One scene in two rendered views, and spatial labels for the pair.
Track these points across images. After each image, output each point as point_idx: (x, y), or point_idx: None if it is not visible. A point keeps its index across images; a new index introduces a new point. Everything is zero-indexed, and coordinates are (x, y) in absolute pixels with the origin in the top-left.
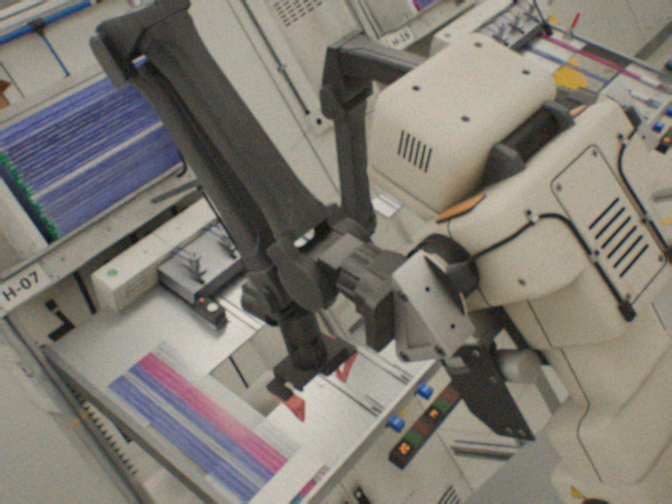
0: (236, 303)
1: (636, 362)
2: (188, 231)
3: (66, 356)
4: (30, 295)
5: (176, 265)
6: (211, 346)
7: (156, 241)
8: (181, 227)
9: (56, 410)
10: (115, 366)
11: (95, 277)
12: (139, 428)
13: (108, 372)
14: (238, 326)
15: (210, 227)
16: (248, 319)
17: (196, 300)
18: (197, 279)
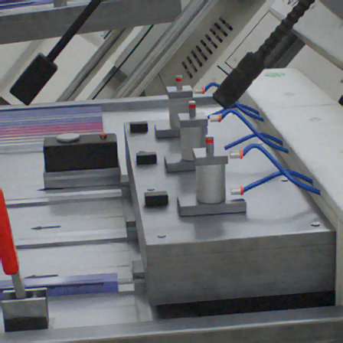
0: (69, 204)
1: None
2: (289, 124)
3: (204, 106)
4: (279, 12)
5: (222, 124)
6: (26, 168)
7: (305, 102)
8: (315, 122)
9: None
10: (129, 121)
11: (284, 68)
12: (1, 106)
13: (127, 116)
14: (16, 193)
15: (289, 166)
16: (11, 203)
17: (113, 134)
18: (145, 121)
